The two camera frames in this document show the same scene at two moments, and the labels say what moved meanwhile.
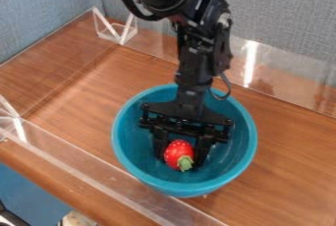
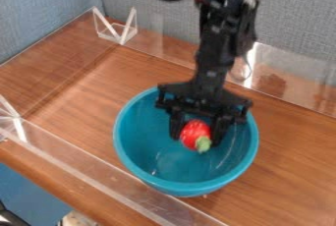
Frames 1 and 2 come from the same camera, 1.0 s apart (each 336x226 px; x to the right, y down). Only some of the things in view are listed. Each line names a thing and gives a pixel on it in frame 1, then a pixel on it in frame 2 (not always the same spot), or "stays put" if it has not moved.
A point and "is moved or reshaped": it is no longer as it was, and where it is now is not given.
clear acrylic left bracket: (13, 126) stays put
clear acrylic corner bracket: (115, 31) stays put
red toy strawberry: (179, 154) is moved or reshaped
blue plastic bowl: (227, 162) stays put
